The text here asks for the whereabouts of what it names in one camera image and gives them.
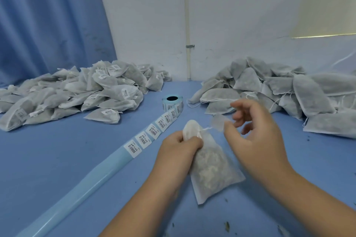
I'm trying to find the person's left hand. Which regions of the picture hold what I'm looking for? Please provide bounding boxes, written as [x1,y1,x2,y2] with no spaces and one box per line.
[153,131,204,191]

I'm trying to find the person's right hand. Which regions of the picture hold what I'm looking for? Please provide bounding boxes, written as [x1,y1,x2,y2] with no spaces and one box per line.
[224,99,294,187]

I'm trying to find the blue label roll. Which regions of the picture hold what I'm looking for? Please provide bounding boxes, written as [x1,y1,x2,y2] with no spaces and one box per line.
[17,95,185,237]

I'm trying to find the white pouch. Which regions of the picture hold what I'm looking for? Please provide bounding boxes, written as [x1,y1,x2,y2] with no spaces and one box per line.
[182,120,246,205]

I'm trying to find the pile of unlabelled herb bags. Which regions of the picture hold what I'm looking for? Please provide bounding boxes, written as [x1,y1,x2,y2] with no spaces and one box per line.
[187,56,356,139]

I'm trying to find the pile of labelled herb bags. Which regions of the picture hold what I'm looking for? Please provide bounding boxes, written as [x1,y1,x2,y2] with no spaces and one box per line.
[0,60,172,132]

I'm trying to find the person's left forearm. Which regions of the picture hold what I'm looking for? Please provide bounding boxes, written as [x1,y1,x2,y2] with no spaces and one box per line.
[100,176,185,237]

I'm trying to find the blue curtain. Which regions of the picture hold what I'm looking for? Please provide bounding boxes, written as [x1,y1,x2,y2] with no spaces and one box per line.
[0,0,118,87]

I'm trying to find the white wall pipe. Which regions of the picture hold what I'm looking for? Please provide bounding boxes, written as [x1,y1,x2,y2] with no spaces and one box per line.
[182,0,192,82]

